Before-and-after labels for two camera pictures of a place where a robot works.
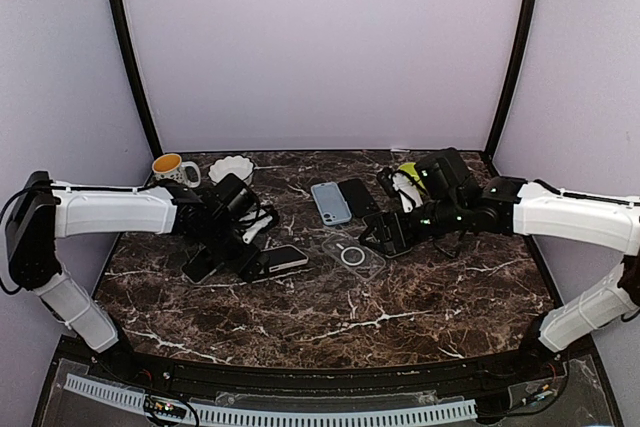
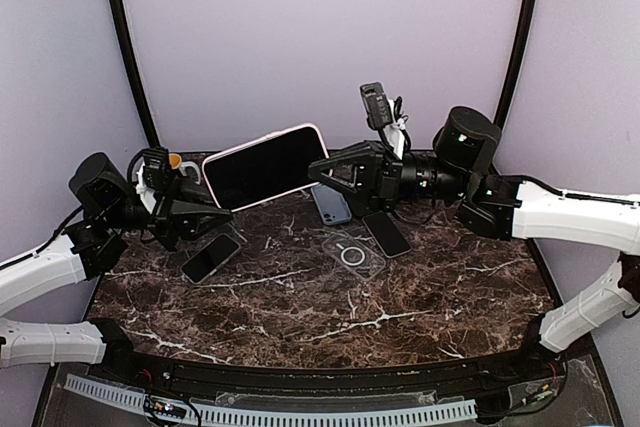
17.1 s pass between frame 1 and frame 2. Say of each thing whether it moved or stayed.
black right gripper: moved
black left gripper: moved
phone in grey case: stayed
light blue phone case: stayed
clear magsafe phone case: stayed
